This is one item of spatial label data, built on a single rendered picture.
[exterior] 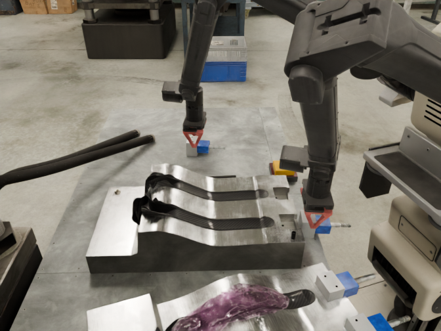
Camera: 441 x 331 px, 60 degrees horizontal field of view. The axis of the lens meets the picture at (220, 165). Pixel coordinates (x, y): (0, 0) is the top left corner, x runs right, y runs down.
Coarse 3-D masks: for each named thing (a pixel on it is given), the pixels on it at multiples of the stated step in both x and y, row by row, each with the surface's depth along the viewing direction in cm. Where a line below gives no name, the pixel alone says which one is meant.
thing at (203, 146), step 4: (192, 136) 133; (196, 136) 133; (192, 140) 131; (200, 140) 133; (188, 144) 130; (200, 144) 131; (204, 144) 131; (208, 144) 131; (188, 148) 131; (192, 148) 131; (196, 148) 130; (200, 148) 131; (204, 148) 130; (208, 148) 130; (212, 148) 132; (216, 148) 132; (220, 148) 132; (224, 148) 132; (188, 152) 132; (192, 152) 131; (196, 152) 131; (200, 152) 132; (204, 152) 131; (208, 152) 131
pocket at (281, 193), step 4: (276, 188) 104; (280, 188) 104; (284, 188) 104; (288, 188) 103; (276, 192) 104; (280, 192) 104; (284, 192) 104; (288, 192) 104; (276, 196) 104; (280, 196) 104; (284, 196) 104; (288, 196) 102
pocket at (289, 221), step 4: (280, 216) 95; (284, 216) 95; (288, 216) 95; (292, 216) 95; (296, 216) 94; (280, 220) 95; (284, 220) 96; (288, 220) 96; (292, 220) 96; (296, 220) 95; (284, 224) 95; (288, 224) 95; (292, 224) 95; (296, 224) 93; (284, 228) 94; (288, 228) 94; (292, 228) 94; (296, 228) 93
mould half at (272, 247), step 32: (128, 192) 106; (160, 192) 94; (96, 224) 96; (128, 224) 96; (160, 224) 85; (192, 224) 89; (96, 256) 87; (128, 256) 87; (160, 256) 88; (192, 256) 88; (224, 256) 88; (256, 256) 89; (288, 256) 89
